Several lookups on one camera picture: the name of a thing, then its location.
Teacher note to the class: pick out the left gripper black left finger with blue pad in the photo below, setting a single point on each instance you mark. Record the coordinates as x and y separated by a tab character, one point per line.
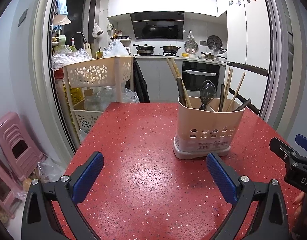
39	216

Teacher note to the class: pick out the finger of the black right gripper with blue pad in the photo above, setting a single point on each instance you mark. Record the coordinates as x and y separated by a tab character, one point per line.
283	151

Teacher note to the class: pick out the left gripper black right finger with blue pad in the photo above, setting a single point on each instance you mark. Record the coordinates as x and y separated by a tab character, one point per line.
270	220

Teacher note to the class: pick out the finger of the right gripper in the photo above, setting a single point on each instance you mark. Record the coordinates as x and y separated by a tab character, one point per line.
301	141

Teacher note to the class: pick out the light bamboo chopstick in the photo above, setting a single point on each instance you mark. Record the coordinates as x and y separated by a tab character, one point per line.
236	92

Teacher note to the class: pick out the thin wooden chopstick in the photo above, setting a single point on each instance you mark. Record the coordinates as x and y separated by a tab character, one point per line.
226	105

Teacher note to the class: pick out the yellow floral patterned chopstick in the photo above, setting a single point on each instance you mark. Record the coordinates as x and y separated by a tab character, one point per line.
188	103

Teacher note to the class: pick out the plain wooden chopstick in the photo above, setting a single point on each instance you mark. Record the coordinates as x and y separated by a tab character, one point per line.
171	68

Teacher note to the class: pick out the thin black chopstick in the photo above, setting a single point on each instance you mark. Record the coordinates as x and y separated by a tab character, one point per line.
221	100

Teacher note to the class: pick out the plain bamboo chopstick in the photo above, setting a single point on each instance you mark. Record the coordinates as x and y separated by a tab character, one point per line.
227	79

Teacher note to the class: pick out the person's right hand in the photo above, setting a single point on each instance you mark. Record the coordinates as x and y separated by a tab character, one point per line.
298	202

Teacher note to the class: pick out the pink plastic stool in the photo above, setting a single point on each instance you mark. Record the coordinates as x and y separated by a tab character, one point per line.
20	150

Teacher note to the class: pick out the beige plastic utensil holder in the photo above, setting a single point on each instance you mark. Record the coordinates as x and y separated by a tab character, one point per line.
200	132

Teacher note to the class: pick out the black built-in oven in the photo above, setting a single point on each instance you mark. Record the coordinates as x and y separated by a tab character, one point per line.
195	73

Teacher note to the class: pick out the white refrigerator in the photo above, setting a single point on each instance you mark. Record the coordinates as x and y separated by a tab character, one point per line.
248	46

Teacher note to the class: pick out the beige perforated storage cart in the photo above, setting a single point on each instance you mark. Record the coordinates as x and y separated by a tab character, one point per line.
110	71

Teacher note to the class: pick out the dark cooking pot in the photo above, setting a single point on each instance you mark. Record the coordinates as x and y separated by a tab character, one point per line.
170	50

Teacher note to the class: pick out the black hanging garment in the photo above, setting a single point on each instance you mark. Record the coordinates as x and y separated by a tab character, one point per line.
139	83

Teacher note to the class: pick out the clear plastic bags on cart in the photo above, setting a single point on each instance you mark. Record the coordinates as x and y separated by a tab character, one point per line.
65	56

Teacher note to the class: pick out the black wok on stove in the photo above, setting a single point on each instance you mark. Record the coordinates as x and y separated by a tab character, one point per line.
144	50

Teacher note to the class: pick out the black range hood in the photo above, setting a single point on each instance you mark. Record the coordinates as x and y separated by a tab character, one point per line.
167	25

